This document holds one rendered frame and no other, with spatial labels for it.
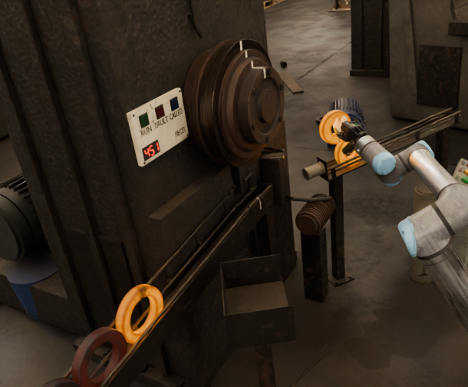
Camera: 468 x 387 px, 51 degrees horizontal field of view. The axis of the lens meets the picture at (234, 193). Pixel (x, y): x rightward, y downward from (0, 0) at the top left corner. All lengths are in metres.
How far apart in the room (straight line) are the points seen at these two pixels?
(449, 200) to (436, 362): 0.91
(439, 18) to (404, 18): 0.27
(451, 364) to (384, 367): 0.27
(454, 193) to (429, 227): 0.14
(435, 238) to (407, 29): 2.99
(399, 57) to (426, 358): 2.85
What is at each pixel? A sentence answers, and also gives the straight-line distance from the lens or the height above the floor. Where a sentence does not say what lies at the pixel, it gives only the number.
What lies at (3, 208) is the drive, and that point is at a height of 0.64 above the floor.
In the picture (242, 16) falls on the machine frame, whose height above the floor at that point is 1.38.
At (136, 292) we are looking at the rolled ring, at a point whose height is 0.77.
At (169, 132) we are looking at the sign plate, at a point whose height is 1.12.
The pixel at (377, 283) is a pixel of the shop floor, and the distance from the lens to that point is 2.70.
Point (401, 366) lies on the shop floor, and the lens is 2.31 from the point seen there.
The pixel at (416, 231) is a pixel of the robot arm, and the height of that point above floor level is 0.81.
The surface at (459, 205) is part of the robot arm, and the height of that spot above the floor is 0.88.
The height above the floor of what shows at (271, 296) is 0.60.
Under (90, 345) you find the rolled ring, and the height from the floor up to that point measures 0.74.
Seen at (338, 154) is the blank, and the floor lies 0.72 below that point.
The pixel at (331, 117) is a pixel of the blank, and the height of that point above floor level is 0.91.
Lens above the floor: 1.70
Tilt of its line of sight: 28 degrees down
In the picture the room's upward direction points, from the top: 8 degrees counter-clockwise
